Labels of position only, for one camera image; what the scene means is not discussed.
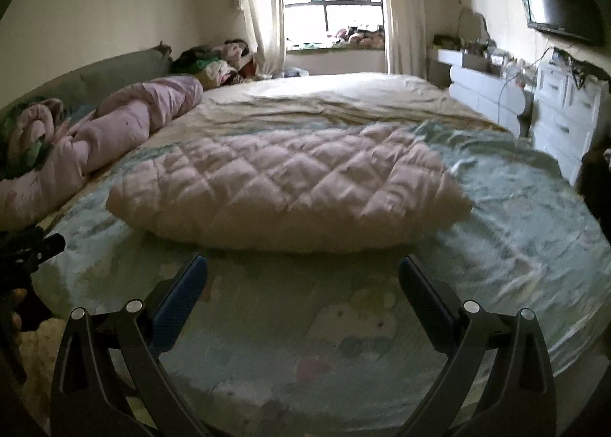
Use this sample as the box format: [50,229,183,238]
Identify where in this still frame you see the light blue cartoon bedsheet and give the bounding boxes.
[34,122,610,436]

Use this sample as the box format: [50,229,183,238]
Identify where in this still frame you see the rolled pink duvet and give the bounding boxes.
[1,75,203,230]

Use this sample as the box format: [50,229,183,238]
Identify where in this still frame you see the white drawer cabinet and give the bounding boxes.
[530,63,610,187]

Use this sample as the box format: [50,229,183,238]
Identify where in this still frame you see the pink quilted coat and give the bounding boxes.
[107,123,472,253]

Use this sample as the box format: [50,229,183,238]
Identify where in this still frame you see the pile of clothes by headboard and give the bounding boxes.
[170,39,260,91]

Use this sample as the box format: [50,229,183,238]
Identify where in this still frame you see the clothes on window sill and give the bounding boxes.
[286,26,385,52]

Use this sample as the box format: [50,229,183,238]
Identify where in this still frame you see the grey padded headboard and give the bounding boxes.
[1,43,172,120]

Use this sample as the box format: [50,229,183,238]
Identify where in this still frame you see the white dressing table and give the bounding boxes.
[427,46,532,137]

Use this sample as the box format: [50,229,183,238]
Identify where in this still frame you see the black wall television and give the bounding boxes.
[523,0,605,46]

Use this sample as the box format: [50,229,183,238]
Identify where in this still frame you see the white heart shaped mirror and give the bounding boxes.
[458,7,490,48]

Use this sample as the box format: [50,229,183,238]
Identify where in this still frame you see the right cream curtain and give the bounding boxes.
[383,0,427,78]

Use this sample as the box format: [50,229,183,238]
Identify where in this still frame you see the beige bed sheet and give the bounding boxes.
[143,72,505,148]

